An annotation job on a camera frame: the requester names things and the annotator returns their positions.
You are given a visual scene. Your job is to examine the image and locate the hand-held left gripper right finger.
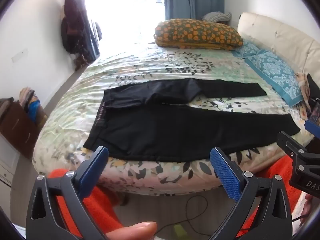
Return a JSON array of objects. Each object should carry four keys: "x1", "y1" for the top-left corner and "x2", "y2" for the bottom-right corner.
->
[{"x1": 209, "y1": 146, "x2": 293, "y2": 240}]

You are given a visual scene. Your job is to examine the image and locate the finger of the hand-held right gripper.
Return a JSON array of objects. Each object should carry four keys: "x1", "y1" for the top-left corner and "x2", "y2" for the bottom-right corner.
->
[
  {"x1": 304, "y1": 119, "x2": 320, "y2": 139},
  {"x1": 276, "y1": 131, "x2": 308, "y2": 161}
]

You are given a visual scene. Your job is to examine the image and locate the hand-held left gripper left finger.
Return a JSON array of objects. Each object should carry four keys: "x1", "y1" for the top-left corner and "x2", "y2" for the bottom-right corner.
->
[{"x1": 26, "y1": 145, "x2": 118, "y2": 240}]

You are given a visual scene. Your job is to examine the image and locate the black pants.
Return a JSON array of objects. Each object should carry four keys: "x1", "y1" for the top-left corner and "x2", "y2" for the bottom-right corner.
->
[{"x1": 82, "y1": 78, "x2": 301, "y2": 162}]

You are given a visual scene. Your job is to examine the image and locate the person's left hand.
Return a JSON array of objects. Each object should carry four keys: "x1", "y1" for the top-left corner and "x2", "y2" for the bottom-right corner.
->
[{"x1": 104, "y1": 221, "x2": 158, "y2": 240}]

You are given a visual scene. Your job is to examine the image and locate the orange fuzzy garment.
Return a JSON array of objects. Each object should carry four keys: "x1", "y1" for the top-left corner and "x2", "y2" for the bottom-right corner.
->
[{"x1": 47, "y1": 154, "x2": 320, "y2": 240}]

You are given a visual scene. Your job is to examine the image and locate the dark cloth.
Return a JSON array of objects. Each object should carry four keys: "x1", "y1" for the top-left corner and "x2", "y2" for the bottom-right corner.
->
[{"x1": 307, "y1": 73, "x2": 320, "y2": 102}]

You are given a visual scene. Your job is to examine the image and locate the beige patterned cloth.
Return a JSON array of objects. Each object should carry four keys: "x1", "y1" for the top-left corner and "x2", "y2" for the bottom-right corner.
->
[{"x1": 295, "y1": 72, "x2": 312, "y2": 120}]

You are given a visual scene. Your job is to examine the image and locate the teal floral pillow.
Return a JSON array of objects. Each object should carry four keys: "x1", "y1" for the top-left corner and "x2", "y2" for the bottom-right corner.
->
[{"x1": 246, "y1": 49, "x2": 304, "y2": 107}]

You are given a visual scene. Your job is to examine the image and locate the white drawer unit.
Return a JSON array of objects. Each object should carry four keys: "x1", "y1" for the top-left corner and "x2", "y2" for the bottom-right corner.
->
[{"x1": 0, "y1": 132, "x2": 21, "y2": 188}]

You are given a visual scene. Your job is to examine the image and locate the brown wooden cabinet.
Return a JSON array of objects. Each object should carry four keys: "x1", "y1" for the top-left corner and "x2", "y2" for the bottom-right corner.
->
[{"x1": 0, "y1": 97, "x2": 48, "y2": 159}]

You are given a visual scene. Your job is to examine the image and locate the pile of folded clothes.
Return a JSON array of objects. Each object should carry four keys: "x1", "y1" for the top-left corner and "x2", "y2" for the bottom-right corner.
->
[{"x1": 19, "y1": 87, "x2": 42, "y2": 123}]

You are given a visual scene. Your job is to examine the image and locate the cream padded headboard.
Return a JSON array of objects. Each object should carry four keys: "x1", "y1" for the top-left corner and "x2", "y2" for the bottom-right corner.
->
[{"x1": 236, "y1": 12, "x2": 320, "y2": 80}]

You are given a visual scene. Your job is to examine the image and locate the light blue patterned pillow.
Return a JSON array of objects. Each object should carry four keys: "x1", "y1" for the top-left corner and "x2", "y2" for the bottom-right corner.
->
[{"x1": 232, "y1": 41, "x2": 260, "y2": 58}]

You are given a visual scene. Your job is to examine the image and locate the floral bedspread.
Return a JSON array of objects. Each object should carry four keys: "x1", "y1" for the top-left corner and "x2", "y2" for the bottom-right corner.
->
[{"x1": 32, "y1": 40, "x2": 315, "y2": 197}]

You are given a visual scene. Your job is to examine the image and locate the orange flowered pillow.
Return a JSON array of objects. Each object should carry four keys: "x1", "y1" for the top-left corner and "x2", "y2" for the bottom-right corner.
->
[{"x1": 154, "y1": 18, "x2": 243, "y2": 52}]

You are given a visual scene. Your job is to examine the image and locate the grey striped cloth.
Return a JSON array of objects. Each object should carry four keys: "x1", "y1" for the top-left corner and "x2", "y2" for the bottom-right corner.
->
[{"x1": 202, "y1": 11, "x2": 232, "y2": 23}]

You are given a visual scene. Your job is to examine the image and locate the black floor cable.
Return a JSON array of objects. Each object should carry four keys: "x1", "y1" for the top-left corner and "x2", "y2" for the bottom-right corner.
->
[{"x1": 155, "y1": 195, "x2": 213, "y2": 237}]

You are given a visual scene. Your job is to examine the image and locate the white wall plate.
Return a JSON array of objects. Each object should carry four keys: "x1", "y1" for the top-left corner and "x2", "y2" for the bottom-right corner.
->
[{"x1": 11, "y1": 47, "x2": 29, "y2": 63}]

